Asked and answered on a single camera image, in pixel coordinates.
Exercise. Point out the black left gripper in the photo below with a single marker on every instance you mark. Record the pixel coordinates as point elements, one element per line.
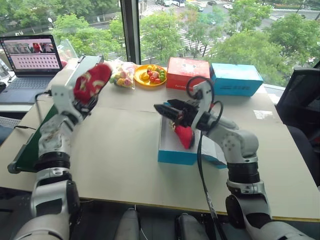
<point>82,109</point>

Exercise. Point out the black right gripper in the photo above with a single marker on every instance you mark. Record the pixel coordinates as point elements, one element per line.
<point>188,113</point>

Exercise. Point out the red patterned sock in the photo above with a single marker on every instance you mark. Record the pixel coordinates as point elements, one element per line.
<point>91,81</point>

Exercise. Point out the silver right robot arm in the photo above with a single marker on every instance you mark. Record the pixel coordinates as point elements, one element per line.
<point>241,145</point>

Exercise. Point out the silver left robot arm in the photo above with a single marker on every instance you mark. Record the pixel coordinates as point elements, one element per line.
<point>51,150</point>

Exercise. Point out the open blue shoebox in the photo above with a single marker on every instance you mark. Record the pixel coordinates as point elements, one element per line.
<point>175,156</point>

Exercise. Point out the red toy fruit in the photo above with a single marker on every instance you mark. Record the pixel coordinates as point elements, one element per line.
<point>157,80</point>

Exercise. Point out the red slipper shoe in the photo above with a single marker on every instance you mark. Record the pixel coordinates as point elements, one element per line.
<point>185,136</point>

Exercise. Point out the green toy fruit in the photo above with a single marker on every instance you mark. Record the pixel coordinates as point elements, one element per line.
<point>162,73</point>

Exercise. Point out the red printed cardboard box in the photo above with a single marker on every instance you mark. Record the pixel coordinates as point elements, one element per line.
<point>187,72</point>

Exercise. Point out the yellow plastic plate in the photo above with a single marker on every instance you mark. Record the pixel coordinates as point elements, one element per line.
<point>142,82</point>

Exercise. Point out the clear bag of colourful toys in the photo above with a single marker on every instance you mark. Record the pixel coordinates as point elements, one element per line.
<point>123,75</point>

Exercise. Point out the yellow toy fruit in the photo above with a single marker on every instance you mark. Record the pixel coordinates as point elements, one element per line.
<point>144,75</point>

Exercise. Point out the clear plastic bag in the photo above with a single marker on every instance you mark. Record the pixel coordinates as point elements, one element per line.
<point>67,51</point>

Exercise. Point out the closed blue cardboard box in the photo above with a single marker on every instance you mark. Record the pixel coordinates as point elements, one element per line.
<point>235,78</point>

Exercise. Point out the open laptop computer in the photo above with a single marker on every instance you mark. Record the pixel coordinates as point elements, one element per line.
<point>32,62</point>

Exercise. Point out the grey rounded robot part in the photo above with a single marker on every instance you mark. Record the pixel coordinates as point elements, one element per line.
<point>130,225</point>

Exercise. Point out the black office chair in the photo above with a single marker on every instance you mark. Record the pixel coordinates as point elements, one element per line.
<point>300,100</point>

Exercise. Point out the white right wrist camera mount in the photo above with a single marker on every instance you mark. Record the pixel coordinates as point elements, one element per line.
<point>203,100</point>

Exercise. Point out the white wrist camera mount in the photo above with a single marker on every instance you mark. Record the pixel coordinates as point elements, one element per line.
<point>61,96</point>
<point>203,100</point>

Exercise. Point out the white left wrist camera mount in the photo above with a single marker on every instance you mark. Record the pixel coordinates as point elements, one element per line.
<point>61,96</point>

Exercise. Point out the dark window frame post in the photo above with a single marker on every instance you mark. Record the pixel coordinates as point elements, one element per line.
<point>130,30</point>

